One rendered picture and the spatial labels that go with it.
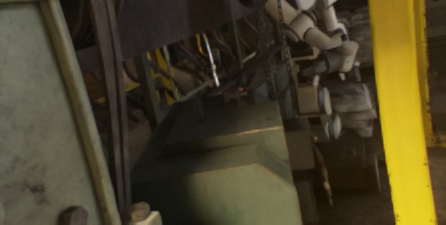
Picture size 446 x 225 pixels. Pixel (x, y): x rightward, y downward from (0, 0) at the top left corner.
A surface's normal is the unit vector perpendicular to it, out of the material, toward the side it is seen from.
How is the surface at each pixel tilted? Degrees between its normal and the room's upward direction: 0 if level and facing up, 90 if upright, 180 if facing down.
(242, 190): 90
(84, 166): 90
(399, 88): 90
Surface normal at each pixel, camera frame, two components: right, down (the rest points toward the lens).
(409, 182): -0.38, 0.29
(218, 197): -0.06, 0.25
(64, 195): 0.90, -0.07
